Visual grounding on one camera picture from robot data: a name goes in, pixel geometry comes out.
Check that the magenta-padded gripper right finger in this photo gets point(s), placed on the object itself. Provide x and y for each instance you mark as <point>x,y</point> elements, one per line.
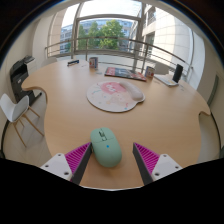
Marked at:
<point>165,166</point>

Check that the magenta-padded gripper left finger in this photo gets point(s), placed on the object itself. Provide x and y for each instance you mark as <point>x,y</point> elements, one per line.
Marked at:
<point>58,165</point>

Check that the mint green computer mouse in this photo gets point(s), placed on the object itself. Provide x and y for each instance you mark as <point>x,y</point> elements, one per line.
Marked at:
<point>106,150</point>

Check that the round pink printed mouse pad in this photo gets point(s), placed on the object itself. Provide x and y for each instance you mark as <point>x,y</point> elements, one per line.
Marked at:
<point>110,98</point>

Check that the white chair with wooden legs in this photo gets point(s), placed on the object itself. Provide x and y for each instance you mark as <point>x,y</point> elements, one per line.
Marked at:
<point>13,108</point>

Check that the white printed booklet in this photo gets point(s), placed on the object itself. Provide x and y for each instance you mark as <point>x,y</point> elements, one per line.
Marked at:
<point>165,80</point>

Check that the black cylindrical speaker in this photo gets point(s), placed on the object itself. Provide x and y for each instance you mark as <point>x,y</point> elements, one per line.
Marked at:
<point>177,73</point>

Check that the black office printer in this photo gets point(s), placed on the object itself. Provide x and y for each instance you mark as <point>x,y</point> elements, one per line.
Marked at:
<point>20,78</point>

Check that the printed cup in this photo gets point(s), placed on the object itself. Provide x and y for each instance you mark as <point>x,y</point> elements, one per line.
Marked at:
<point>93,62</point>
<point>149,72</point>

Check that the red and black magazine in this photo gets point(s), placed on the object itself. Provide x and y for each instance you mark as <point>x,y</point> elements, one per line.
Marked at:
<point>125,73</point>

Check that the dark blue small box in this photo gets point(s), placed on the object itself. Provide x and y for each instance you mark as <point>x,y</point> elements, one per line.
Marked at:
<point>73,62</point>

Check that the metal window railing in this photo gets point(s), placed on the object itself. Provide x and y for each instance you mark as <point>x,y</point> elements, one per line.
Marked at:
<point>110,39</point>

